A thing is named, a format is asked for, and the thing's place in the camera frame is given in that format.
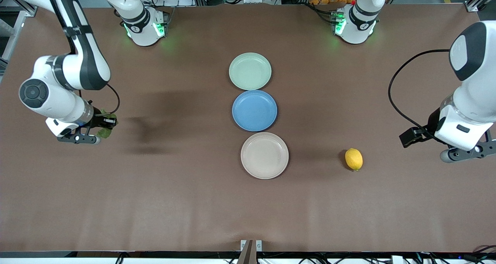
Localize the green lettuce leaf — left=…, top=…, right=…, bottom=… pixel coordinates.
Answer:
left=96, top=109, right=119, bottom=139

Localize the yellow lemon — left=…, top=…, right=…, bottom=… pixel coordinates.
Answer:
left=345, top=148, right=363, bottom=171

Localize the brown table cover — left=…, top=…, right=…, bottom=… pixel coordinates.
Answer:
left=0, top=3, right=496, bottom=254

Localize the beige plate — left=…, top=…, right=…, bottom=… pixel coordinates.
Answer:
left=241, top=132, right=289, bottom=179

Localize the blue plate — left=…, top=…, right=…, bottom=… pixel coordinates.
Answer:
left=232, top=90, right=278, bottom=132

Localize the pale green plate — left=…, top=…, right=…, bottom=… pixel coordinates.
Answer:
left=229, top=52, right=272, bottom=91

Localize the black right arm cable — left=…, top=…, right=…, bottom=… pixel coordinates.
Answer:
left=102, top=83, right=121, bottom=116

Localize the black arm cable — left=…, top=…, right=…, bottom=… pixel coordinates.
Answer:
left=102, top=83, right=121, bottom=116
left=388, top=49, right=452, bottom=142

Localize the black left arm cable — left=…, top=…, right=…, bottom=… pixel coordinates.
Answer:
left=388, top=49, right=452, bottom=142

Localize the grey side frame bar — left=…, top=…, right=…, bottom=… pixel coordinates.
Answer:
left=0, top=16, right=27, bottom=74

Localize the metal table edge bracket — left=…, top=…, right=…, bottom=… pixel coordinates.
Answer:
left=240, top=240, right=263, bottom=253

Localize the brown mount bar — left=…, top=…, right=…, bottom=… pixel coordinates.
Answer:
left=237, top=240, right=254, bottom=264

